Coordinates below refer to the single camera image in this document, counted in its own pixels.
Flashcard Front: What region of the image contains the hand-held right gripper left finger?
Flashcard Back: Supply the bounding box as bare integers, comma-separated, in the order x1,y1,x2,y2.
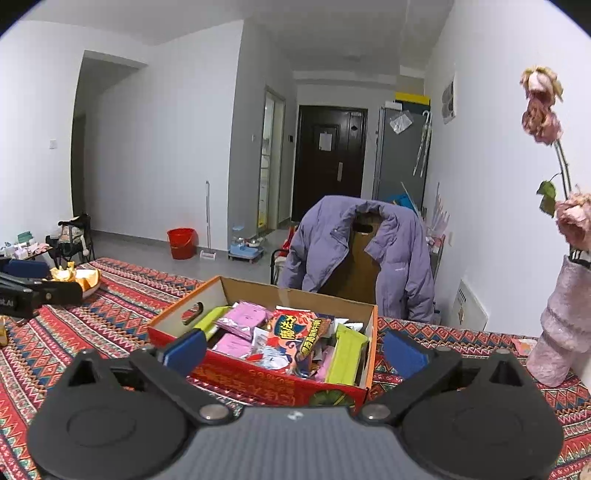
59,329,235,426

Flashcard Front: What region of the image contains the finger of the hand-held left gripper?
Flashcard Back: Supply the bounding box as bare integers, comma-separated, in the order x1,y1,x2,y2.
0,259,51,280
0,273,95,306

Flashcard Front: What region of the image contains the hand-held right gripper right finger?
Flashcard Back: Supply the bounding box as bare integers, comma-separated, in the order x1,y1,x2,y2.
358,330,532,426

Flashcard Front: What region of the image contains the green snack packet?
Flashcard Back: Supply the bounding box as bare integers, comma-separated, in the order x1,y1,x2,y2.
196,307,232,340
325,323,370,386

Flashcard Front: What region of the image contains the pink snack packet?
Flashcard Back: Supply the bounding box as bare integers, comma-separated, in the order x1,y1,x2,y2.
210,333,259,358
316,346,336,381
217,302,273,333

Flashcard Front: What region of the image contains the red cardboard box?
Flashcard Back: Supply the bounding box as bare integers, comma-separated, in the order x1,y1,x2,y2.
147,275,379,411

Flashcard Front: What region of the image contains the red printed snack bag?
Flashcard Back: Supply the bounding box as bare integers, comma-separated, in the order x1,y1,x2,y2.
252,310,333,377

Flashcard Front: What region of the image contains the pile of orange peels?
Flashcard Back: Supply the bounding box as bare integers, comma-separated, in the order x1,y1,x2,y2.
50,261,100,283

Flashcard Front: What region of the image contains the cluttered side table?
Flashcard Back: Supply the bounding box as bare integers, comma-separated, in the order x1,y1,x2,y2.
0,231,54,260

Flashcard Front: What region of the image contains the purple padded jacket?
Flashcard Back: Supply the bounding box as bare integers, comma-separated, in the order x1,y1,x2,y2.
279,195,435,324

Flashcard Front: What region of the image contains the brown wooden chair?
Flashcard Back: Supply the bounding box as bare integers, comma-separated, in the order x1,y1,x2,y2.
323,215,393,305

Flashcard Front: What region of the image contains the red bucket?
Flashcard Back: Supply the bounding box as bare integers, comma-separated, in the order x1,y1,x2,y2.
167,227,195,260

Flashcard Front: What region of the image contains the pink paper card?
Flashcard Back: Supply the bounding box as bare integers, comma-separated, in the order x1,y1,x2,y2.
510,337,539,357

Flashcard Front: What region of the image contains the blue white pet feeder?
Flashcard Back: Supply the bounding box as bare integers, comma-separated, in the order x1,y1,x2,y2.
229,226,266,262

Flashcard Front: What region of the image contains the small storage rack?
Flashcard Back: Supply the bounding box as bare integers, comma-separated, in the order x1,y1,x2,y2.
416,182,450,268

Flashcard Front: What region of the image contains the black red trolley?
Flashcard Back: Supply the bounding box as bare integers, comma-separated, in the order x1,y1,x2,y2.
270,226,296,287

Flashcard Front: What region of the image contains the white mop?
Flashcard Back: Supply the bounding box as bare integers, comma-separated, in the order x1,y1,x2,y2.
199,181,218,260

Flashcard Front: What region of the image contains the pink textured vase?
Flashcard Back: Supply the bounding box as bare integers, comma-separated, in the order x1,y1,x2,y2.
526,251,591,387

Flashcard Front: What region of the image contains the grey refrigerator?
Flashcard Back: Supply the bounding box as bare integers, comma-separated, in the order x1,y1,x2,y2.
373,105,432,208

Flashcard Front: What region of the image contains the black entrance door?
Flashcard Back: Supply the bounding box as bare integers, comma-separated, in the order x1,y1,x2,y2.
292,105,369,222

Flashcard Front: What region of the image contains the clear folded umbrella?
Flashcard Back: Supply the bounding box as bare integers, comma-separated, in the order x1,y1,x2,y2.
412,110,433,177

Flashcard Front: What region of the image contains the glass sliding door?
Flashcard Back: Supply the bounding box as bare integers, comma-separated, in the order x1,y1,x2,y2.
259,85,287,229

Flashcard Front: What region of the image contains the yellow black box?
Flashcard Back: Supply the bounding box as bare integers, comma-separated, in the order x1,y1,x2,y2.
394,91,431,108

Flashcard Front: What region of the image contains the bunch of dried pink roses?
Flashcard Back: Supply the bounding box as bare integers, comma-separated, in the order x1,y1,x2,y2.
519,65,591,252

